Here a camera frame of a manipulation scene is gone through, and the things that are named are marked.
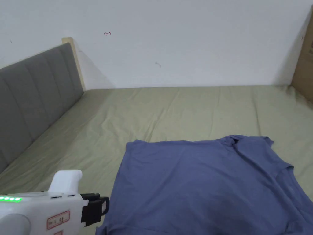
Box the dark blue shirt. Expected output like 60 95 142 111
95 134 313 235

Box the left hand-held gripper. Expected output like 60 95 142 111
0 169 110 235

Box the brown cardboard carton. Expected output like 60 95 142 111
290 4 313 104

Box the grey padded headboard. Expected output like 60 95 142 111
0 37 86 173

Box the bed with pale green sheet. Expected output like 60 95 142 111
0 84 313 235

